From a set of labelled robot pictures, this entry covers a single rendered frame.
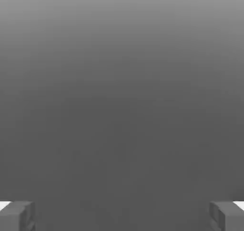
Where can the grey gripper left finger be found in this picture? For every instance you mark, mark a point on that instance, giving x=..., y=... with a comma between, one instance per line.
x=15, y=216

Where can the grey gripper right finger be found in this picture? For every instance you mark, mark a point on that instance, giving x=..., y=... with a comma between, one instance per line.
x=228, y=216

